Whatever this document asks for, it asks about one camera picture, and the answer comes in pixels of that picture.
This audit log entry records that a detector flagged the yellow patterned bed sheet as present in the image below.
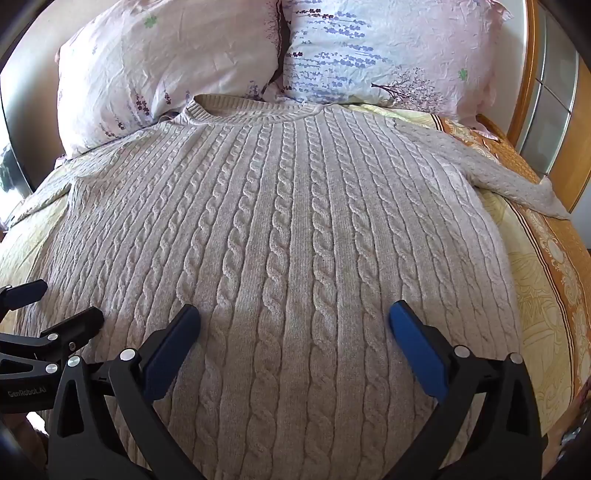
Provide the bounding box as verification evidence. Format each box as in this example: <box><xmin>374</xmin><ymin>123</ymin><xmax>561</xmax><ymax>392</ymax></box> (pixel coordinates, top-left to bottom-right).
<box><xmin>0</xmin><ymin>104</ymin><xmax>591</xmax><ymax>439</ymax></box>

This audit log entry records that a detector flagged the beige cable-knit sweater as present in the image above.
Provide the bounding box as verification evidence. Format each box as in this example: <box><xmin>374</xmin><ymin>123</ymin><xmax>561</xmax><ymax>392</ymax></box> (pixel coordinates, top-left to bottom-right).
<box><xmin>18</xmin><ymin>95</ymin><xmax>571</xmax><ymax>480</ymax></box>

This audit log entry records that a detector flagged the pink floral pillow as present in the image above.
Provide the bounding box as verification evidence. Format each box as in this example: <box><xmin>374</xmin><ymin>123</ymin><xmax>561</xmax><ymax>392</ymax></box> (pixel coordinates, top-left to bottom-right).
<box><xmin>55</xmin><ymin>0</ymin><xmax>284</xmax><ymax>158</ymax></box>

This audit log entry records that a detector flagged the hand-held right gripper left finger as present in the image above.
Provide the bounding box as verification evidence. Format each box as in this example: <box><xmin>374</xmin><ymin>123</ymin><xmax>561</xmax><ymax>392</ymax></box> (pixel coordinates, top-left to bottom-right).
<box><xmin>46</xmin><ymin>304</ymin><xmax>202</xmax><ymax>480</ymax></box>

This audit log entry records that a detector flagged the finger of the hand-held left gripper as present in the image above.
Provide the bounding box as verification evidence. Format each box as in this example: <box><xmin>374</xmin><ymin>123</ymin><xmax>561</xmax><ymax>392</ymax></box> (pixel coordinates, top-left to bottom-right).
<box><xmin>0</xmin><ymin>279</ymin><xmax>49</xmax><ymax>315</ymax></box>
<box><xmin>0</xmin><ymin>306</ymin><xmax>105</xmax><ymax>379</ymax></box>

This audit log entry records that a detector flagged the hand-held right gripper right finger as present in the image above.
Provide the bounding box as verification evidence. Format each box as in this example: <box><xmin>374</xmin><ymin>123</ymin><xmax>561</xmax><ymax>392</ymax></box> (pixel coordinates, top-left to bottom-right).
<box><xmin>383</xmin><ymin>300</ymin><xmax>546</xmax><ymax>480</ymax></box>

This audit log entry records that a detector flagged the wooden headboard with grey panels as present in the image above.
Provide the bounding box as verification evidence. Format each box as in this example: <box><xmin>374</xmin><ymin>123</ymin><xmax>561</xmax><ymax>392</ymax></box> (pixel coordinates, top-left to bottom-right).
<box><xmin>475</xmin><ymin>0</ymin><xmax>591</xmax><ymax>214</ymax></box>

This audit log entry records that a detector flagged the pale blue floral pillow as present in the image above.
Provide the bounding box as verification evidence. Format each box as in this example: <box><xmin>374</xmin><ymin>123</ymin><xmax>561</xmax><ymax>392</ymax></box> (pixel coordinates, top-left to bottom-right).
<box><xmin>277</xmin><ymin>0</ymin><xmax>515</xmax><ymax>116</ymax></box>

